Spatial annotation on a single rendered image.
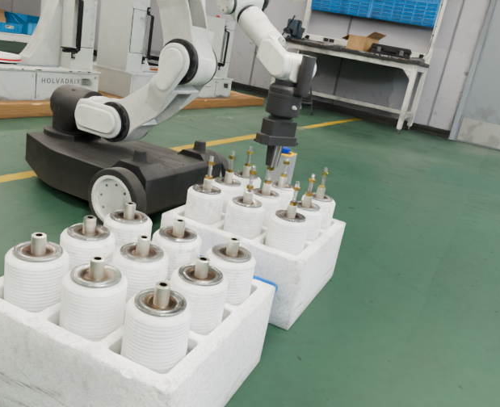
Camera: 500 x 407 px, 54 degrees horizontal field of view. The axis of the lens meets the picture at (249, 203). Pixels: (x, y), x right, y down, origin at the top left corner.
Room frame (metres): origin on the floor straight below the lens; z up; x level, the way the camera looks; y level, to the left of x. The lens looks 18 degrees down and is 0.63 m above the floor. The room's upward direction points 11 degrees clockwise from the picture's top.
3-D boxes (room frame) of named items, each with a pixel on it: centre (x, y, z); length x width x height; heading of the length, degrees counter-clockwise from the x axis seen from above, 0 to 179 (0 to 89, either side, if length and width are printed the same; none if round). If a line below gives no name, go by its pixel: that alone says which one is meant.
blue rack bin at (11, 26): (5.80, 3.22, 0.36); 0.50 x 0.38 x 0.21; 66
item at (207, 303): (0.74, 0.06, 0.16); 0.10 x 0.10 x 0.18
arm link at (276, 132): (1.29, -0.04, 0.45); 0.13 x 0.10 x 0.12; 128
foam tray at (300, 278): (1.29, -0.04, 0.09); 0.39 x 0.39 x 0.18; 68
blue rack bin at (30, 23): (6.20, 3.04, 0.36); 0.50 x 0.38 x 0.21; 64
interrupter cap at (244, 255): (0.85, 0.02, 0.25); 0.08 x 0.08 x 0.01
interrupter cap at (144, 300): (0.63, 0.10, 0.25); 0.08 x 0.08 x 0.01
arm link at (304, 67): (1.29, -0.05, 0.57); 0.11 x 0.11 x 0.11; 47
